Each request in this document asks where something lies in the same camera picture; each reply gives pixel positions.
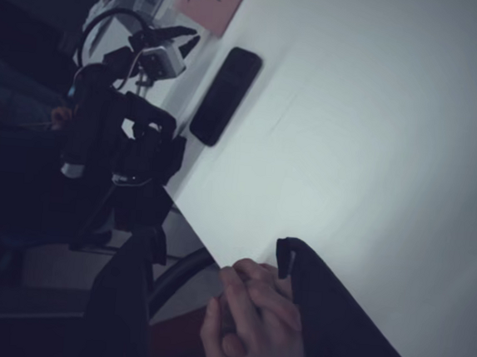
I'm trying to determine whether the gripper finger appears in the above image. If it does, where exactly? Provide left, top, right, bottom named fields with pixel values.
left=176, top=32, right=202, bottom=62
left=153, top=22, right=199, bottom=45

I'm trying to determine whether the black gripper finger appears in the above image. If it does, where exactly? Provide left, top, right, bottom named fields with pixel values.
left=266, top=235, right=447, bottom=357
left=83, top=220, right=171, bottom=357

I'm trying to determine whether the person in red top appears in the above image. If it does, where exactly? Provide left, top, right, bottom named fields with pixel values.
left=145, top=302, right=216, bottom=357

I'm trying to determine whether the person's right hand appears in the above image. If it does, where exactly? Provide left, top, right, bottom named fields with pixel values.
left=198, top=278, right=316, bottom=357

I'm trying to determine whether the person's left hand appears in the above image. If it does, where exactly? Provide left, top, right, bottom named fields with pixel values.
left=216, top=255, right=300, bottom=306

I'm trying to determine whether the pink paper sheet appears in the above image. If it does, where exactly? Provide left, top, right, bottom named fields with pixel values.
left=170, top=0, right=251, bottom=40

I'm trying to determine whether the black smartphone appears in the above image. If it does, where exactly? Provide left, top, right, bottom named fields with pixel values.
left=186, top=43, right=265, bottom=151

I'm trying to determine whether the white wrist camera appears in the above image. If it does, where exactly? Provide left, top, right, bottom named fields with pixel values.
left=139, top=43, right=189, bottom=84

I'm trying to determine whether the black looped camera cable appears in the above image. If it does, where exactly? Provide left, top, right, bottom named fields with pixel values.
left=72, top=3, right=157, bottom=76

